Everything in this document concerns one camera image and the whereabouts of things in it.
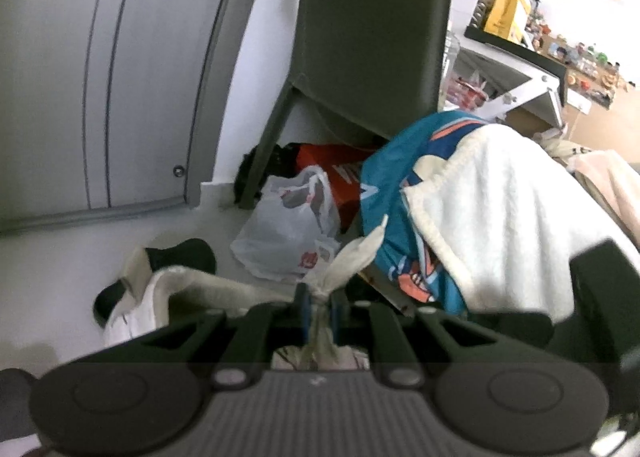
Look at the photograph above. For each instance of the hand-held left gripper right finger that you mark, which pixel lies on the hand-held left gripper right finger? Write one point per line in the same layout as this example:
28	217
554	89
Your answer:
338	309

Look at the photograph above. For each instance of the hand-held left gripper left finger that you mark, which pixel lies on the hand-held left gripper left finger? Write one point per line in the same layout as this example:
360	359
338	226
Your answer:
302	307

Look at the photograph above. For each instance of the black smooth clog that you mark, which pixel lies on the black smooth clog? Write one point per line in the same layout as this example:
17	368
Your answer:
192	254

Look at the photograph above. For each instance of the white printed sneaker beige laces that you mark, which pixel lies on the white printed sneaker beige laces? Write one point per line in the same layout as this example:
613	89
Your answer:
145	317

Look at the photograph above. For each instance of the pink cloth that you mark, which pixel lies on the pink cloth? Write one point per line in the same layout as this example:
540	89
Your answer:
610	182

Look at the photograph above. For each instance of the white towel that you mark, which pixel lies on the white towel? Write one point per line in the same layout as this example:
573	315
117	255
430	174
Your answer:
510	217

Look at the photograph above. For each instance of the teal printed blanket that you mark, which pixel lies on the teal printed blanket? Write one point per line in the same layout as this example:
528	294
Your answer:
385	172

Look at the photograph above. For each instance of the red box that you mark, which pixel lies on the red box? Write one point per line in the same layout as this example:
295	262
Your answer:
320	159

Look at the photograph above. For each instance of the black cloth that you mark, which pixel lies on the black cloth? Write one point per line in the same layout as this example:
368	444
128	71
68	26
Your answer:
285	159

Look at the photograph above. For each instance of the row of small figurines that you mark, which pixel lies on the row of small figurines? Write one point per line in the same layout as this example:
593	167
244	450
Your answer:
585	57

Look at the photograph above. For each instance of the red white plastic bag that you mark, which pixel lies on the red white plastic bag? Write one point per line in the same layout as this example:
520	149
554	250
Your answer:
467	92

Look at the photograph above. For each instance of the white desk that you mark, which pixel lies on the white desk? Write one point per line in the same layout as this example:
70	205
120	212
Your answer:
495	63

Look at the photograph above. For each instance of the glass jar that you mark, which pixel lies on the glass jar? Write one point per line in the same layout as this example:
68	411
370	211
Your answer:
450	57

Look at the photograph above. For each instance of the dark green chair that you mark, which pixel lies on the dark green chair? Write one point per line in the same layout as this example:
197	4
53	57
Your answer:
370	27

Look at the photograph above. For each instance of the yellow box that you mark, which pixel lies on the yellow box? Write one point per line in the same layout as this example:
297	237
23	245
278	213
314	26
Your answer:
507	12

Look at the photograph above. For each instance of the grey wardrobe door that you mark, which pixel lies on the grey wardrobe door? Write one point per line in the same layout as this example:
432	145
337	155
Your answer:
60	87

